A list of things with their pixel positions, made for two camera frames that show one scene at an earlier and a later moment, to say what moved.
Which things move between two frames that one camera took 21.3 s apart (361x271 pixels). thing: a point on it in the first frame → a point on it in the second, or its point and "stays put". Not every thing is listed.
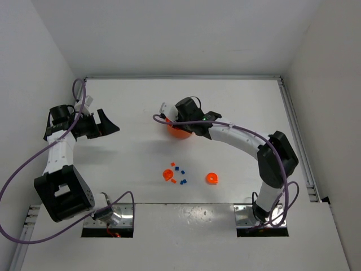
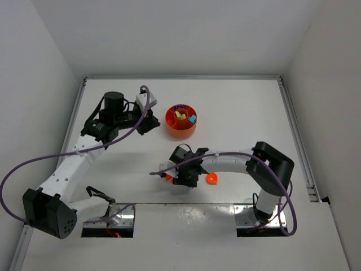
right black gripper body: [175, 121] → [184, 175]
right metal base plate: [245, 216] stays put
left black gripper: [96, 124] → [145, 124]
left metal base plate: [126, 221] stays put
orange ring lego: [212, 178] stays put
